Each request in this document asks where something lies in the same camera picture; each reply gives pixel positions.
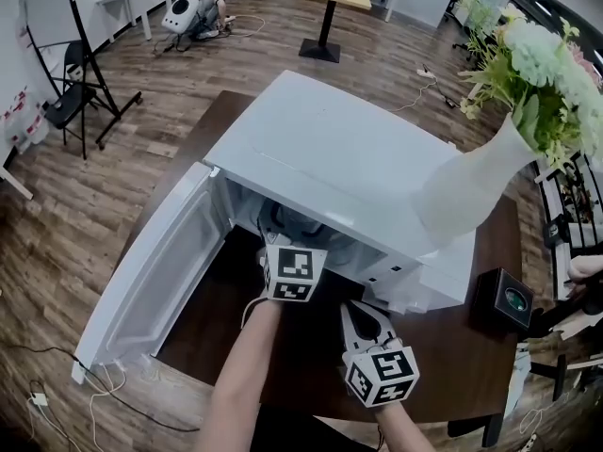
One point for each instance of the black folding chair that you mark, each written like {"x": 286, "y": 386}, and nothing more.
{"x": 66, "y": 106}

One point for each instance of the black tissue box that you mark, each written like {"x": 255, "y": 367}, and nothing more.
{"x": 501, "y": 299}

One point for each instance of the white charger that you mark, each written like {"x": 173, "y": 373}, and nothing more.
{"x": 38, "y": 399}

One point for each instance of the light blue cloth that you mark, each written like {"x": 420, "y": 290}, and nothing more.
{"x": 518, "y": 379}

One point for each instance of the beige cloth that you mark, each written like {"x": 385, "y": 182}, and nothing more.
{"x": 584, "y": 271}

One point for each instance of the white round backpack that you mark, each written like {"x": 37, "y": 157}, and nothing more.
{"x": 176, "y": 15}

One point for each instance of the bouquet of artificial flowers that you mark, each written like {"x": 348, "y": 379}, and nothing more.
{"x": 542, "y": 64}

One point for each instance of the black office chair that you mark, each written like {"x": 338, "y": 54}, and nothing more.
{"x": 565, "y": 313}

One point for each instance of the person's black clothing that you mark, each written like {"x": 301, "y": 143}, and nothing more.
{"x": 320, "y": 433}

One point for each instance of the white power strip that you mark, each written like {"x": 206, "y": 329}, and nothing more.
{"x": 426, "y": 72}

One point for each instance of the whiteboard on black easel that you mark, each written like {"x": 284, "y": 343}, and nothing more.
{"x": 42, "y": 7}

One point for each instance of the person's left forearm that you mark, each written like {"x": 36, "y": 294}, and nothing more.
{"x": 240, "y": 375}

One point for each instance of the black bin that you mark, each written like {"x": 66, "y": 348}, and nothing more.
{"x": 556, "y": 229}

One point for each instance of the white flower vase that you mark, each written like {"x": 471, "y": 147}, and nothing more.
{"x": 466, "y": 196}

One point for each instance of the white microwave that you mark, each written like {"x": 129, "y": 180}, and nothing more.
{"x": 330, "y": 144}

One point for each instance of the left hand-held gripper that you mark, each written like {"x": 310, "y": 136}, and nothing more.
{"x": 294, "y": 271}

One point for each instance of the person's right forearm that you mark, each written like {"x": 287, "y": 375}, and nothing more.
{"x": 405, "y": 429}

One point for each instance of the plastic bags with red marks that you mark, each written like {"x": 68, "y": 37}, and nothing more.
{"x": 23, "y": 120}

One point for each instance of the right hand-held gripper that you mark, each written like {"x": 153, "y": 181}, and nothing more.
{"x": 381, "y": 377}

